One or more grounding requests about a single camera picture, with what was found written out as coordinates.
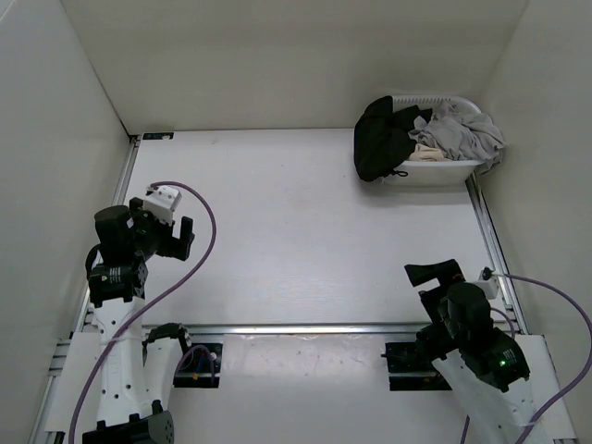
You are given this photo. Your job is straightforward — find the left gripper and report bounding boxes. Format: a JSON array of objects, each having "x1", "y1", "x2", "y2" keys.
[{"x1": 129, "y1": 197, "x2": 193, "y2": 260}]

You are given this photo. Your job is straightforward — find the grey trousers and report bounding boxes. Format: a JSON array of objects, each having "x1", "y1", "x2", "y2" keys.
[{"x1": 408, "y1": 102, "x2": 506, "y2": 172}]

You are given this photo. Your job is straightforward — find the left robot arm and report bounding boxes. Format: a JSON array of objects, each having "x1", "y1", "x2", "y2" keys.
[{"x1": 81, "y1": 189, "x2": 194, "y2": 443}]

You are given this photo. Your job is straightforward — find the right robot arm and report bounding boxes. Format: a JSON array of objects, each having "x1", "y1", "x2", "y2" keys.
[{"x1": 404, "y1": 260, "x2": 550, "y2": 443}]

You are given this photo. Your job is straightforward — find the beige trousers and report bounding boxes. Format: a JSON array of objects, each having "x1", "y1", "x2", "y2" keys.
[{"x1": 408, "y1": 143, "x2": 450, "y2": 162}]

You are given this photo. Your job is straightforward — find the black trousers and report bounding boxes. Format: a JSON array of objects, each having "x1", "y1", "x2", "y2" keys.
[{"x1": 353, "y1": 96, "x2": 432, "y2": 182}]

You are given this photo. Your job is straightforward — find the black label sticker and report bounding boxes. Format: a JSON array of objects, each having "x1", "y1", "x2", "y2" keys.
[{"x1": 142, "y1": 132, "x2": 174, "y2": 141}]

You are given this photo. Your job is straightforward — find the white laundry basket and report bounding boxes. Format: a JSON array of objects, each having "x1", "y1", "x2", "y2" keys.
[{"x1": 380, "y1": 94, "x2": 482, "y2": 188}]

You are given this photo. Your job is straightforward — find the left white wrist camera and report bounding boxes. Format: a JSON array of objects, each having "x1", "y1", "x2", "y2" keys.
[{"x1": 142, "y1": 185, "x2": 181, "y2": 226}]

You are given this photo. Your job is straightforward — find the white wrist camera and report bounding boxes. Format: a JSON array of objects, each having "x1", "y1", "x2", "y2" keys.
[
  {"x1": 473, "y1": 266, "x2": 500, "y2": 301},
  {"x1": 142, "y1": 185, "x2": 181, "y2": 226}
]

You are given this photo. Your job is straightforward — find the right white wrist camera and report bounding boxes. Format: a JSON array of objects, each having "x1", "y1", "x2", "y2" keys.
[{"x1": 473, "y1": 266, "x2": 500, "y2": 301}]

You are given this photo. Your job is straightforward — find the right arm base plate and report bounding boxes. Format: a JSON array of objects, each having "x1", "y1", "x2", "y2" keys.
[{"x1": 381, "y1": 342, "x2": 450, "y2": 392}]

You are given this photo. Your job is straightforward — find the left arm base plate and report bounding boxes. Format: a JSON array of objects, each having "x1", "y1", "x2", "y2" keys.
[{"x1": 174, "y1": 343, "x2": 223, "y2": 389}]

